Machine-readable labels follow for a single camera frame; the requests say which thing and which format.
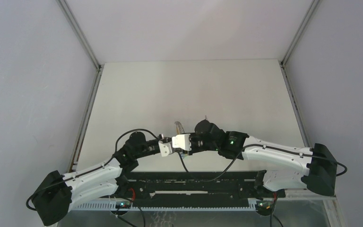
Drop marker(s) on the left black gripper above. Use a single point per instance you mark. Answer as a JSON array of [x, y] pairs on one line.
[[168, 139]]

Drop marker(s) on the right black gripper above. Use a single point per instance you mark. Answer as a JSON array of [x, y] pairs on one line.
[[192, 136]]

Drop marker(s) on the large keyring with yellow handle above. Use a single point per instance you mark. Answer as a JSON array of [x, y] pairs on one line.
[[179, 127]]

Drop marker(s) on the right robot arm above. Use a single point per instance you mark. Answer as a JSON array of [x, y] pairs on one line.
[[313, 168]]

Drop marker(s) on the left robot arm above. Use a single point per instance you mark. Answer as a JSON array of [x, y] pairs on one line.
[[59, 193]]

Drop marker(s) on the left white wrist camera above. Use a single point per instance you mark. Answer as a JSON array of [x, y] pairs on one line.
[[165, 148]]

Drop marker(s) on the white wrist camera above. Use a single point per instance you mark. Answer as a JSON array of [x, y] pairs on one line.
[[165, 148], [182, 141]]

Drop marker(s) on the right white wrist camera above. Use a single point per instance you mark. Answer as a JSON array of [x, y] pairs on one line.
[[182, 141]]

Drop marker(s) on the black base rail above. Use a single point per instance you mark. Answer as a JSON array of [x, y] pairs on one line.
[[179, 188]]

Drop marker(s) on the white slotted cable duct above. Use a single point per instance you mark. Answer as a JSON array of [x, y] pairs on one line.
[[105, 205]]

